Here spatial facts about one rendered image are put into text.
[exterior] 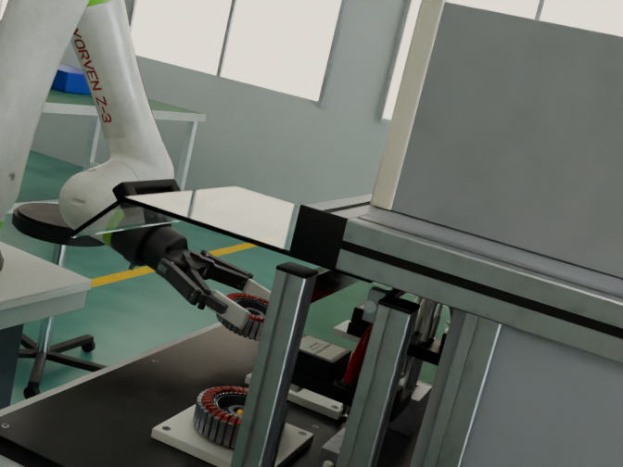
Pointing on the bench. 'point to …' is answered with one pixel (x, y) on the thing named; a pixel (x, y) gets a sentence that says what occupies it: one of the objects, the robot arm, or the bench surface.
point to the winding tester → (510, 133)
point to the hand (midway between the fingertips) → (254, 308)
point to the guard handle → (145, 187)
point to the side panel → (526, 403)
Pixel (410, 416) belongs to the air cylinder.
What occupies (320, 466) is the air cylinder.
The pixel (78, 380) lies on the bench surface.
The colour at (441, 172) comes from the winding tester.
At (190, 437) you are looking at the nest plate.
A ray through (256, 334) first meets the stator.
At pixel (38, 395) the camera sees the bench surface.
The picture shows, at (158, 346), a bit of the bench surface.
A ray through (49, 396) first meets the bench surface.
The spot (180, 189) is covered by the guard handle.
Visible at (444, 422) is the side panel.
